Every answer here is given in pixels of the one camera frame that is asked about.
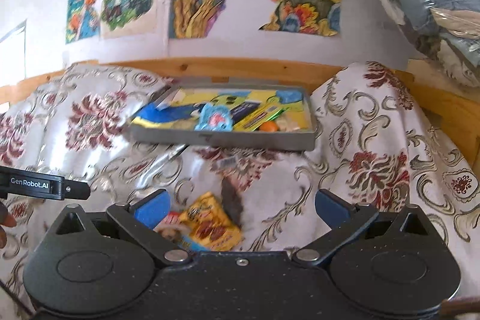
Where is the light blue round snack packet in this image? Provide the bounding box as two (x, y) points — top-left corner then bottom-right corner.
(194, 102), (233, 132)

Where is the pale wafer biscuit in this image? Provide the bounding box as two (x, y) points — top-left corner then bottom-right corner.
(279, 112), (309, 132)

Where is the yellow green snack bar packet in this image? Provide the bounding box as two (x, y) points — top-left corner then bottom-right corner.
(233, 103), (285, 132)

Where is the dark blue snack stick packet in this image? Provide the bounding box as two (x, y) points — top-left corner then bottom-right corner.
(230, 101), (260, 125)

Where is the orange yellow snack bag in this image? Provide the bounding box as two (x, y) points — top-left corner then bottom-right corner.
(154, 192), (242, 253)

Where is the grey metal tray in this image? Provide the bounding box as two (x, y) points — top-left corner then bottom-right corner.
(128, 83), (316, 151)

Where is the small orange fruit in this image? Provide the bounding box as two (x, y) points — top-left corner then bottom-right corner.
(258, 120), (280, 132)

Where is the wooden bed frame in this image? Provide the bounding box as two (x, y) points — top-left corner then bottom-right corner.
(0, 57), (480, 163)

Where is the floral white bedspread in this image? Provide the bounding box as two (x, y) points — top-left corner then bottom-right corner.
(1, 62), (479, 319)

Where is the person's left hand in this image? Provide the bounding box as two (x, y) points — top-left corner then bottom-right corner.
(0, 202), (16, 249)

